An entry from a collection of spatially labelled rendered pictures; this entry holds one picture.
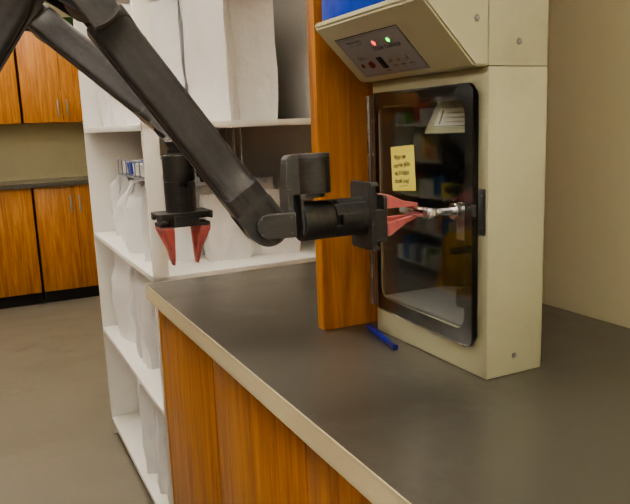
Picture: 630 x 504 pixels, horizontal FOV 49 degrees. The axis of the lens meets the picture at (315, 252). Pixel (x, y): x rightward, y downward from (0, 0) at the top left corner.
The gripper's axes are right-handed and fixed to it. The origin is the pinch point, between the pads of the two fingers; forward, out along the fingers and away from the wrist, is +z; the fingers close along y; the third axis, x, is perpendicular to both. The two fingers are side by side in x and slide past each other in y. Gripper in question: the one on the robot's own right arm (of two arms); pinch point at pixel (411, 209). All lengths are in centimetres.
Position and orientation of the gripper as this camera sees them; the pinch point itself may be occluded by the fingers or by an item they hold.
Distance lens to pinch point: 109.5
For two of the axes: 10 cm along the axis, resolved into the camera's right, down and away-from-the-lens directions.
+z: 9.0, -1.1, 4.2
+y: -0.4, -9.8, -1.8
